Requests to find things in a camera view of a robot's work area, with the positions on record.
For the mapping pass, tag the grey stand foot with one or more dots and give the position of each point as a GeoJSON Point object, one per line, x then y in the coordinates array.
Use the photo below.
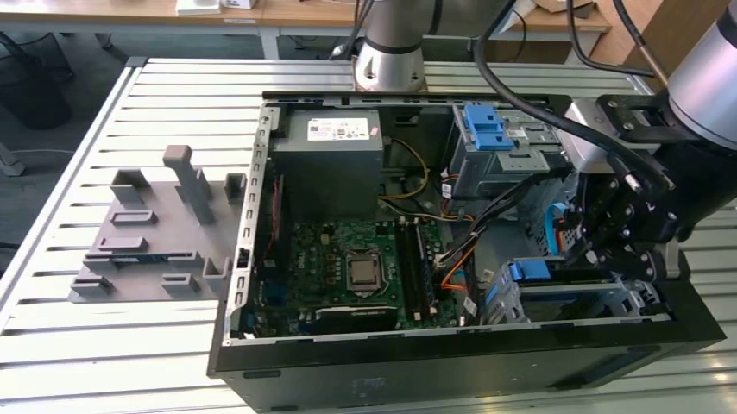
{"type": "Point", "coordinates": [11, 166]}

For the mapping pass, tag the brown cardboard piece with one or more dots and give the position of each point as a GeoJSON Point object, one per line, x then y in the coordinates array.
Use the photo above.
{"type": "Point", "coordinates": [553, 6]}

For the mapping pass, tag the CPU socket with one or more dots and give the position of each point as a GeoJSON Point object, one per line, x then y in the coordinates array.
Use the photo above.
{"type": "Point", "coordinates": [365, 251]}

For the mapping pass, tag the hard disk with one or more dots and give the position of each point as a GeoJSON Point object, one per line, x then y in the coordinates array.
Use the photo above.
{"type": "Point", "coordinates": [530, 269]}

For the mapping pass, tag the grey power supply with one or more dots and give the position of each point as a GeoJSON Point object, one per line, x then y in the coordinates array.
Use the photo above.
{"type": "Point", "coordinates": [328, 181]}

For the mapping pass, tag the wooden cabinet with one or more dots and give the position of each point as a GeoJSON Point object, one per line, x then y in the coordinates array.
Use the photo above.
{"type": "Point", "coordinates": [688, 26]}

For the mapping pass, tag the black graphics card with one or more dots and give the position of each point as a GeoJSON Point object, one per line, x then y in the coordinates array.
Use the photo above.
{"type": "Point", "coordinates": [357, 319]}

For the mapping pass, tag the CPU with silver top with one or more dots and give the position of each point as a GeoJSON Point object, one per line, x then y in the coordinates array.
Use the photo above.
{"type": "Point", "coordinates": [363, 274]}

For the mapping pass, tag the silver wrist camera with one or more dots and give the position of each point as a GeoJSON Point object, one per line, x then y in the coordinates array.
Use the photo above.
{"type": "Point", "coordinates": [588, 142]}

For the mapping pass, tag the blue RAM stick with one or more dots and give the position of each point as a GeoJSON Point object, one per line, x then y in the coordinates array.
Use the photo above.
{"type": "Point", "coordinates": [138, 259]}

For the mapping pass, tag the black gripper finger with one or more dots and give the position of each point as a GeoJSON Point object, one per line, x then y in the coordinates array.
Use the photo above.
{"type": "Point", "coordinates": [650, 250]}
{"type": "Point", "coordinates": [605, 215]}

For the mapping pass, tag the wooden desk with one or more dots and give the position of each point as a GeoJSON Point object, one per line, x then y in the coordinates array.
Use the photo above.
{"type": "Point", "coordinates": [115, 19]}

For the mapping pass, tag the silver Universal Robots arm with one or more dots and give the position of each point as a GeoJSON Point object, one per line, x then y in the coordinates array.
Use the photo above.
{"type": "Point", "coordinates": [391, 64]}

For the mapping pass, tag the small white box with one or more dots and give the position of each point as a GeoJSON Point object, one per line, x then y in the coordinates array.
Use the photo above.
{"type": "Point", "coordinates": [236, 3]}

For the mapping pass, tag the silver disk bay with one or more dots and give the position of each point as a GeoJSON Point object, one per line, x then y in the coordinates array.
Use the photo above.
{"type": "Point", "coordinates": [570, 290]}

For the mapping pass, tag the green motherboard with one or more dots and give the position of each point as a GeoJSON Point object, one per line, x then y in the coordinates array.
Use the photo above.
{"type": "Point", "coordinates": [328, 241]}

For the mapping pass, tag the blue drive latch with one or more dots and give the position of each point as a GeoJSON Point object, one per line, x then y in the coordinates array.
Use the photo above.
{"type": "Point", "coordinates": [486, 129]}

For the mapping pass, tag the black PC case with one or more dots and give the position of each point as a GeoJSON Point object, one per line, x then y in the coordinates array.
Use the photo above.
{"type": "Point", "coordinates": [403, 371]}

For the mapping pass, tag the black RAM stick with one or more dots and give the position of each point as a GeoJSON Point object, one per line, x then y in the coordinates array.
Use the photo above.
{"type": "Point", "coordinates": [409, 267]}

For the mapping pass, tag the grey metal drive cage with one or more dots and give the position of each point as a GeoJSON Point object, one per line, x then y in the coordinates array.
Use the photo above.
{"type": "Point", "coordinates": [518, 166]}

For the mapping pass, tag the black mesh bin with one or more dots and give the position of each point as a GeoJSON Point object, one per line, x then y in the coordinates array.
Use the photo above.
{"type": "Point", "coordinates": [35, 103]}

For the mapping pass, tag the grey parts rack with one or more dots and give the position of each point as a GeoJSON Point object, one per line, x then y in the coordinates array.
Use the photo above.
{"type": "Point", "coordinates": [155, 241]}

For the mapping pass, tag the black wrist bracket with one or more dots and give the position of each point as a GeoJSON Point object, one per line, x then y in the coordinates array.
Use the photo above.
{"type": "Point", "coordinates": [616, 108]}

